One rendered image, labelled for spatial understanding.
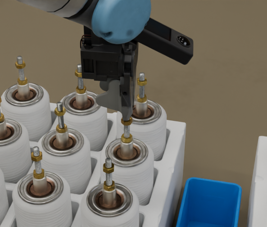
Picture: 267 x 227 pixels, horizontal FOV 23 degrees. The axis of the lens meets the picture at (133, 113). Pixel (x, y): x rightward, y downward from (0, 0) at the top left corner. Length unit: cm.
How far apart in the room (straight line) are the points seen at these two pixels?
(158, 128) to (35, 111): 24
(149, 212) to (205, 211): 23
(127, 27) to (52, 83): 101
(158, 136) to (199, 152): 32
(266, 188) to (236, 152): 35
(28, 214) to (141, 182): 21
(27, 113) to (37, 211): 26
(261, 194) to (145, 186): 21
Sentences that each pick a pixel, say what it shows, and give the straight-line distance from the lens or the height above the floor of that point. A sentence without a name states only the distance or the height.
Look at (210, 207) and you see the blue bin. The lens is 135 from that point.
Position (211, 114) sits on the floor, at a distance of 165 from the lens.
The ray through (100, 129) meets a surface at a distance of 127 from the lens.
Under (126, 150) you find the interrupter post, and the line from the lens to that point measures 114.
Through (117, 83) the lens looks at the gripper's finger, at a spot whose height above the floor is 42.
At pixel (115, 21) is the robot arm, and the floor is 64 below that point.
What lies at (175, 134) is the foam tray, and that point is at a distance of 130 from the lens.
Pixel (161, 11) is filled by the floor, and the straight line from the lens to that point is 207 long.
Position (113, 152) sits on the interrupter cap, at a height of 25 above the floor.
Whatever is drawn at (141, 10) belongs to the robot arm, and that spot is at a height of 65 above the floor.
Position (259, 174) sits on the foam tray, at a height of 18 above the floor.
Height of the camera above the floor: 102
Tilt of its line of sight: 39 degrees down
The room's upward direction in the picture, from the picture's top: straight up
